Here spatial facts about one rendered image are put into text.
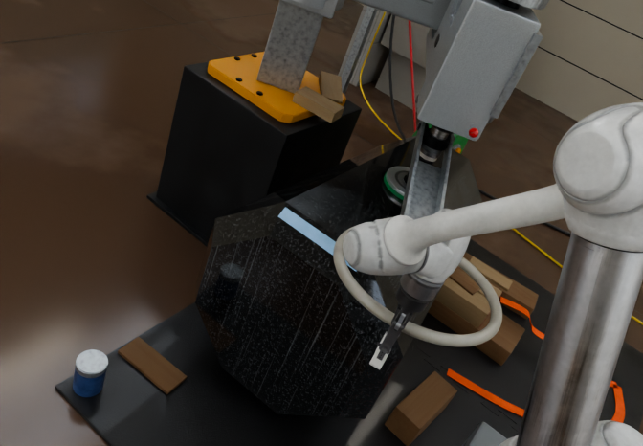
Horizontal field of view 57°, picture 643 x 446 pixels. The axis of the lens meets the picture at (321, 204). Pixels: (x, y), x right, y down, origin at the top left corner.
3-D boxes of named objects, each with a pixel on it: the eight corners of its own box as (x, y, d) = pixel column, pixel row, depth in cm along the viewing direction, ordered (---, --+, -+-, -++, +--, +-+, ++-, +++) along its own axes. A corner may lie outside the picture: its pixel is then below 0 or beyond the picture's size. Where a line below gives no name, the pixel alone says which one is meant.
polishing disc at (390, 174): (409, 165, 232) (410, 162, 232) (449, 196, 222) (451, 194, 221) (374, 173, 217) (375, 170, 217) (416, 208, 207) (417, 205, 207)
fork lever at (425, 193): (414, 98, 227) (420, 88, 223) (461, 116, 228) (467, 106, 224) (385, 231, 182) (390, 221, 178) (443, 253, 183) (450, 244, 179)
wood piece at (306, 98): (291, 101, 253) (294, 91, 250) (302, 96, 261) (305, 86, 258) (331, 123, 248) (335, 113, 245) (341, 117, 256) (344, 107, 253)
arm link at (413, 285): (449, 271, 136) (437, 290, 139) (413, 253, 138) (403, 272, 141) (441, 290, 129) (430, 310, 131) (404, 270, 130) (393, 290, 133)
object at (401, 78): (362, 86, 509) (401, -12, 462) (423, 66, 610) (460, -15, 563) (421, 122, 489) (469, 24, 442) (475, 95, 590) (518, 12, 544)
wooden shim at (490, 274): (466, 265, 323) (467, 263, 322) (472, 257, 331) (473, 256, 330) (506, 291, 315) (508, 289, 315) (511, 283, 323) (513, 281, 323)
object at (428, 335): (341, 210, 182) (344, 202, 181) (487, 265, 185) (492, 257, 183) (321, 305, 139) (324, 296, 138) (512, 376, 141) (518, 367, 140)
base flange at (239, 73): (201, 69, 258) (204, 59, 256) (271, 56, 296) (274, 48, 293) (285, 125, 242) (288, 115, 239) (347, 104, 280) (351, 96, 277)
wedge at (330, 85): (318, 79, 281) (321, 70, 279) (338, 85, 284) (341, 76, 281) (321, 99, 265) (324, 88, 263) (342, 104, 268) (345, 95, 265)
